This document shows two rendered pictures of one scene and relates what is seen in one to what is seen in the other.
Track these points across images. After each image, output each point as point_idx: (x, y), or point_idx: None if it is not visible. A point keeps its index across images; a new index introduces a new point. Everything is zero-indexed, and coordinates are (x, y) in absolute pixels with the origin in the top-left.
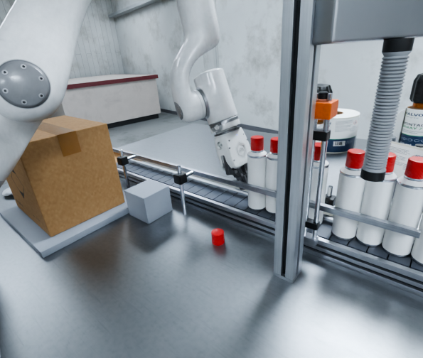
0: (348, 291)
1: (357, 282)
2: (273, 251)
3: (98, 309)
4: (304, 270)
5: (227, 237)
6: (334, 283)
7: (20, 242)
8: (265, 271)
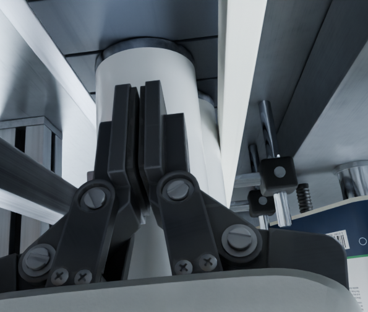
0: (93, 161)
1: None
2: (55, 93)
3: None
4: (70, 135)
5: None
6: (91, 153)
7: None
8: None
